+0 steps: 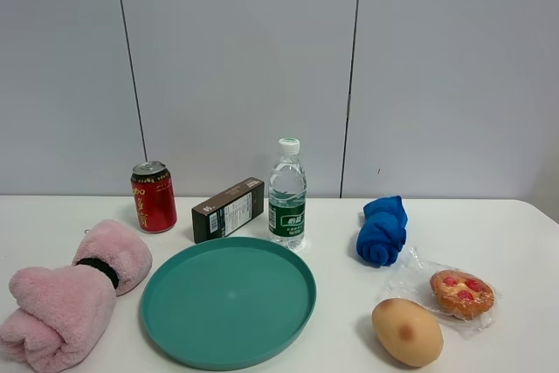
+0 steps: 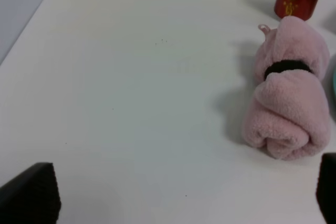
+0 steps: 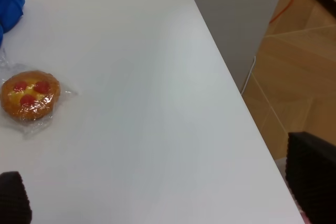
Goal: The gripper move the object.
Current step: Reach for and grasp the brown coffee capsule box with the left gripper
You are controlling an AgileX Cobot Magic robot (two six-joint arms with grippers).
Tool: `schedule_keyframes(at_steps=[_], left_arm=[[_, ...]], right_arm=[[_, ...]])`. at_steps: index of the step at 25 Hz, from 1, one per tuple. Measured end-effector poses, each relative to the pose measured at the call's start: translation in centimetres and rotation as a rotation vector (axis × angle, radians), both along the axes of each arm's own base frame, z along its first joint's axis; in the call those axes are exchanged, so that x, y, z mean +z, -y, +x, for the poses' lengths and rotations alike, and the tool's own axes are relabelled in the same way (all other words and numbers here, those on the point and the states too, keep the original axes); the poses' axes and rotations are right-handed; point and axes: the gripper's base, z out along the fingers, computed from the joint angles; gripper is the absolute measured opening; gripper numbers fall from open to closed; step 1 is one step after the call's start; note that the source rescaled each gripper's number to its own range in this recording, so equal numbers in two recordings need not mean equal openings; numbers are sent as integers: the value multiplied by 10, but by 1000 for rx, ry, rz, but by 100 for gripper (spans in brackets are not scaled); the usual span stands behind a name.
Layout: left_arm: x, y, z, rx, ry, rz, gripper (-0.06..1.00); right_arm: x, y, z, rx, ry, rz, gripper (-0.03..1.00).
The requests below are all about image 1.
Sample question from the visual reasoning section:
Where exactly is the brown rectangular carton box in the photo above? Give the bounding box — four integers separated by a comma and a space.
191, 177, 265, 244

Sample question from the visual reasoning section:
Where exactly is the clear water bottle green label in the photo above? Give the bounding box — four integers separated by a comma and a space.
268, 137, 307, 251

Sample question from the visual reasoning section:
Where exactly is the blue rolled cloth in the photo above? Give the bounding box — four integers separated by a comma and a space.
356, 196, 408, 267

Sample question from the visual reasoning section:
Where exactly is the red soda can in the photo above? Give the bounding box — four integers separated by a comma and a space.
130, 161, 177, 233

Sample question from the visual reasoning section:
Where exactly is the teal round plastic plate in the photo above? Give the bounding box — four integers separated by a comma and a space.
140, 237, 317, 371

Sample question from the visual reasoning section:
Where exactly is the beige egg-shaped bread bun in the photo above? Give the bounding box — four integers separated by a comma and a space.
371, 298, 444, 368

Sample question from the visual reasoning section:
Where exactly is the wrapped cherry pastry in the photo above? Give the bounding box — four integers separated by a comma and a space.
382, 247, 500, 336

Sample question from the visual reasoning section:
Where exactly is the pink fluffy rolled towel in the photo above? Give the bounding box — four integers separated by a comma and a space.
1, 220, 153, 372

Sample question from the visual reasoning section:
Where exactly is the black hair tie band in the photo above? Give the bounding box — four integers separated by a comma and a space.
74, 258, 120, 289

